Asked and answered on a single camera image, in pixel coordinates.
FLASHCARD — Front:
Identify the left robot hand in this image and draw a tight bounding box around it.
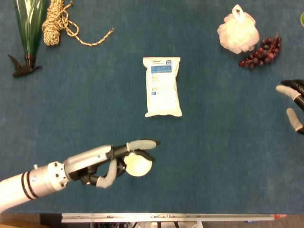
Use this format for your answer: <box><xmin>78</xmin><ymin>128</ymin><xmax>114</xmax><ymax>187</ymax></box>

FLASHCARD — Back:
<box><xmin>63</xmin><ymin>139</ymin><xmax>161</xmax><ymax>189</ymax></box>

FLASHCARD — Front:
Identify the white mesh bath sponge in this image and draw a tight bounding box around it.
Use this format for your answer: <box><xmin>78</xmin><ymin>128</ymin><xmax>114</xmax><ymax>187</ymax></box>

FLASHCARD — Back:
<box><xmin>217</xmin><ymin>4</ymin><xmax>260</xmax><ymax>55</ymax></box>

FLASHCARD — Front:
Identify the green plastic spray bottle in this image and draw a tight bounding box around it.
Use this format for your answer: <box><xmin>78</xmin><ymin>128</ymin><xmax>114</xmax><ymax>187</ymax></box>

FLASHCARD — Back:
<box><xmin>7</xmin><ymin>0</ymin><xmax>48</xmax><ymax>78</ymax></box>

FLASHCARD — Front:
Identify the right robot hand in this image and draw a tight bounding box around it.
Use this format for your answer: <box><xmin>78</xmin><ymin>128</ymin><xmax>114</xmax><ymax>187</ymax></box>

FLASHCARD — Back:
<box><xmin>275</xmin><ymin>79</ymin><xmax>304</xmax><ymax>135</ymax></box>

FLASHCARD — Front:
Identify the white round cup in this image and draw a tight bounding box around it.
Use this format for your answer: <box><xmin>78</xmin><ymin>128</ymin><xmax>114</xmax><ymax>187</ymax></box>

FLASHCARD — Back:
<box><xmin>123</xmin><ymin>152</ymin><xmax>153</xmax><ymax>177</ymax></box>

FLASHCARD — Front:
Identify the dark red grape bunch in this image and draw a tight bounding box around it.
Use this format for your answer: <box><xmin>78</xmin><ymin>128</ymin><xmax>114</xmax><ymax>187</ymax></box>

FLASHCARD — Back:
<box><xmin>238</xmin><ymin>32</ymin><xmax>283</xmax><ymax>70</ymax></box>

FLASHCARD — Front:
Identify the coiled beige braided rope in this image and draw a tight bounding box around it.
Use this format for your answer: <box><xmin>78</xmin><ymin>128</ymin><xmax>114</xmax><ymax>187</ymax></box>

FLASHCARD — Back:
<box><xmin>41</xmin><ymin>0</ymin><xmax>115</xmax><ymax>47</ymax></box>

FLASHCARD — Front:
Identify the white blue printed pouch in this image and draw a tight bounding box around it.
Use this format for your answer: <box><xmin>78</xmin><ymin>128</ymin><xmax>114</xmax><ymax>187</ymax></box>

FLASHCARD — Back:
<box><xmin>142</xmin><ymin>56</ymin><xmax>183</xmax><ymax>118</ymax></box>

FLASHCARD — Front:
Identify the aluminium frame rail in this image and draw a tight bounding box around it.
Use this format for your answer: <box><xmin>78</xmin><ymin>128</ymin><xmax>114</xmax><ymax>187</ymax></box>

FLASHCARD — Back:
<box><xmin>61</xmin><ymin>213</ymin><xmax>288</xmax><ymax>223</ymax></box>

